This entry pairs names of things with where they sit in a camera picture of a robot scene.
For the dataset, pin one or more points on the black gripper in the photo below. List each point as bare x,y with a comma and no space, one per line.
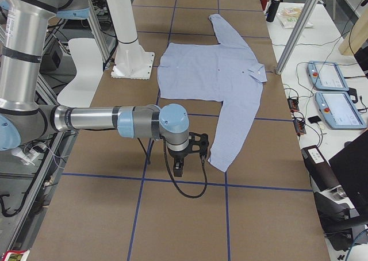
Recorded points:
178,157

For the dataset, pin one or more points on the light blue striped shirt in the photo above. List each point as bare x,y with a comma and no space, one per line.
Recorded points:
227,72

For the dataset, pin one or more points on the white plastic chair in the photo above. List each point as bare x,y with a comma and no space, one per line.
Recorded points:
88,61

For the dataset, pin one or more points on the near orange circuit board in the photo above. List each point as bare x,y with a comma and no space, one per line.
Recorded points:
299,125

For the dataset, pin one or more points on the orange circuit board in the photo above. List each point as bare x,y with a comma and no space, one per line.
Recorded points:
293,104
299,125

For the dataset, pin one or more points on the far orange circuit board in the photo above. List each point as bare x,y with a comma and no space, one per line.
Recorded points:
293,104

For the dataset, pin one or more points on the small black phone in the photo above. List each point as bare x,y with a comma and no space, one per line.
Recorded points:
314,119

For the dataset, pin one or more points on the black box with label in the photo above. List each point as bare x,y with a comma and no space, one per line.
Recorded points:
318,167

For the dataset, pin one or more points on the metal cup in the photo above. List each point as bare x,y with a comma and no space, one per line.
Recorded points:
339,193

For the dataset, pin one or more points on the black office chair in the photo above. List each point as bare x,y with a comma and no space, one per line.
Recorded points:
342,224

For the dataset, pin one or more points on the black power adapter box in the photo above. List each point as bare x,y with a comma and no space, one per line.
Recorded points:
51,59

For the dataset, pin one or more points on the near teach pendant tablet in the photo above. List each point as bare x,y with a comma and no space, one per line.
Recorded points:
338,110

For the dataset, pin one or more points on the teach pendant tablet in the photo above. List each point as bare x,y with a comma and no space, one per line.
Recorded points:
338,110
326,76

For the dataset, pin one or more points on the black monitor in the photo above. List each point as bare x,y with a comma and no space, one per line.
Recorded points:
350,167

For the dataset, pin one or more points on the far teach pendant tablet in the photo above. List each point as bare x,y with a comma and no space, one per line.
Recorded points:
326,76

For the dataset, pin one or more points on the black thermos bottle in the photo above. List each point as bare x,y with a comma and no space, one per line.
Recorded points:
272,10

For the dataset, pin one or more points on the wooden board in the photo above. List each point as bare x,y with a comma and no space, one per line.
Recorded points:
356,37

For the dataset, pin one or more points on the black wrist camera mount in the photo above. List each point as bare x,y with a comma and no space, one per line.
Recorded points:
199,143

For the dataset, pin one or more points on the white central pedestal column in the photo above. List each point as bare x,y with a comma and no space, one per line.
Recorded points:
131,60

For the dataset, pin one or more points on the silver aluminium frame post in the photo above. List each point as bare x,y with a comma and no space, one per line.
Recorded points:
306,12

